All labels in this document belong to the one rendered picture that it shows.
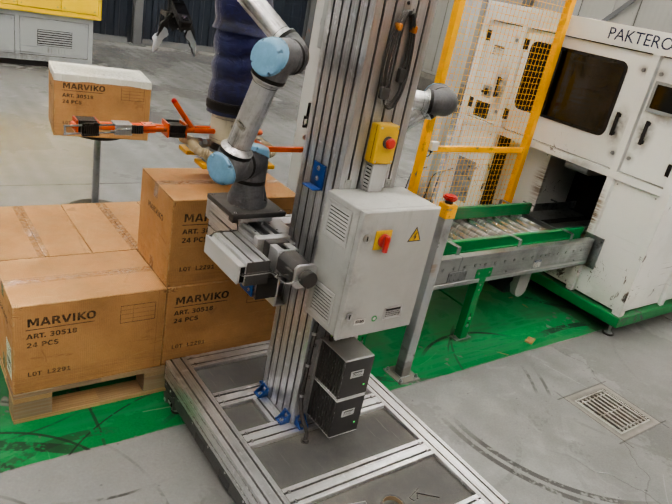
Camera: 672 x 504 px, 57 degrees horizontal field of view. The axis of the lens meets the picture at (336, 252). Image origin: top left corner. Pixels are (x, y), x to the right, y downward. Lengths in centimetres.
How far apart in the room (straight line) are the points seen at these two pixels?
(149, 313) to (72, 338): 32
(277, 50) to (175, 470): 164
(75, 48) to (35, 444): 798
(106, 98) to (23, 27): 563
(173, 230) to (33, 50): 762
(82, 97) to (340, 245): 276
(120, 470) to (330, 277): 115
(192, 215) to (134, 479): 105
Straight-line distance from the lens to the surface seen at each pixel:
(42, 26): 1005
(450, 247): 363
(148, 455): 272
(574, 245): 445
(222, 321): 295
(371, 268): 204
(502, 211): 465
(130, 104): 448
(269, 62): 200
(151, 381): 298
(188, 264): 273
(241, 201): 231
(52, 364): 277
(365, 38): 201
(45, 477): 266
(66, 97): 443
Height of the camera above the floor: 185
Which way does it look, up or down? 23 degrees down
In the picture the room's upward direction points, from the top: 12 degrees clockwise
